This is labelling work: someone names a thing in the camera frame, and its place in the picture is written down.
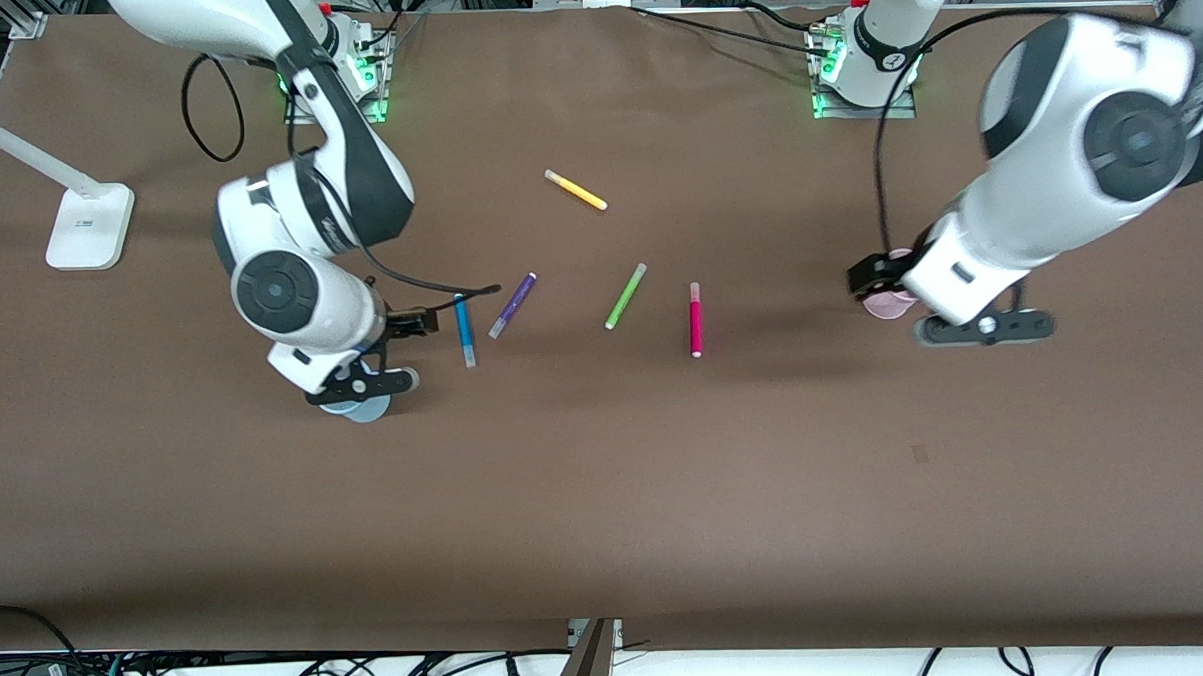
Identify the blue marker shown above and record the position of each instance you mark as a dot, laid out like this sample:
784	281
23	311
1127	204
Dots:
464	333

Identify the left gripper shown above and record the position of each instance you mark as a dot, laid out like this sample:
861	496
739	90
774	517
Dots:
872	277

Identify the pink marker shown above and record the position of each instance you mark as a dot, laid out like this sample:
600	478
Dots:
696	325

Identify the yellow marker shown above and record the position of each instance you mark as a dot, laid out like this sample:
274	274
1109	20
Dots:
576	190

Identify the metal table leg bracket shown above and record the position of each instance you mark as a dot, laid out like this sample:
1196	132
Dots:
588	664

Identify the light blue plastic cup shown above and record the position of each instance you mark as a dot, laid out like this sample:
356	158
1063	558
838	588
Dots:
369	414

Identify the green marker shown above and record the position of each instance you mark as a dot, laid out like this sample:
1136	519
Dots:
625	297

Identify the purple marker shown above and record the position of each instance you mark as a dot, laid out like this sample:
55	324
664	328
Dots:
512	306

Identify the light pink plastic cup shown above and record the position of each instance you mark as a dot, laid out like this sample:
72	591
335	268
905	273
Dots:
886	308

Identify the brown paper table cover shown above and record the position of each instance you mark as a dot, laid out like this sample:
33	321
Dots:
607	498

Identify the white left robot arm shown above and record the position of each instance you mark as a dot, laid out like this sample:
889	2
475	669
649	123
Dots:
1105	140

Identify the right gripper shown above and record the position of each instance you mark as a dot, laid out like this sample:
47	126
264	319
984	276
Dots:
408	324

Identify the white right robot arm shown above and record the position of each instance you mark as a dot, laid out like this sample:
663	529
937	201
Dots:
290	289

